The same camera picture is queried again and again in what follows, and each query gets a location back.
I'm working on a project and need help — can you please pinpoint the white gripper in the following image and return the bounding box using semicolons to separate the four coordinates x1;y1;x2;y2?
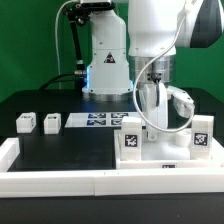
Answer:
136;82;195;140

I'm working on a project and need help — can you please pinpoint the white square table top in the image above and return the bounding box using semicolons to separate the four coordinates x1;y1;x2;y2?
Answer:
114;129;224;169

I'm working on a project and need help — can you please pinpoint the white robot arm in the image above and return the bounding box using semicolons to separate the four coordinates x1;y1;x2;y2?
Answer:
81;0;224;141

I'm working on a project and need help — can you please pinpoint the white U-shaped fence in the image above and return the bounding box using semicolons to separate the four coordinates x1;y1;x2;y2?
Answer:
0;138;224;198

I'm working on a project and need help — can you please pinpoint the white marker sheet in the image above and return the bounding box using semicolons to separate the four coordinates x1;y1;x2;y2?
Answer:
65;112;139;128

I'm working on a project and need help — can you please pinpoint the black cable bundle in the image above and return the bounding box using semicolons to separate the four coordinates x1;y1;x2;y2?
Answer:
39;19;88;92

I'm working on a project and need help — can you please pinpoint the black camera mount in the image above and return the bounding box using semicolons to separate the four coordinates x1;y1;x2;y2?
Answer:
62;0;114;26

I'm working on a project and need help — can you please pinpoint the white cable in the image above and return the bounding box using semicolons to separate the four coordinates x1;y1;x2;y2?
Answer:
54;0;78;90

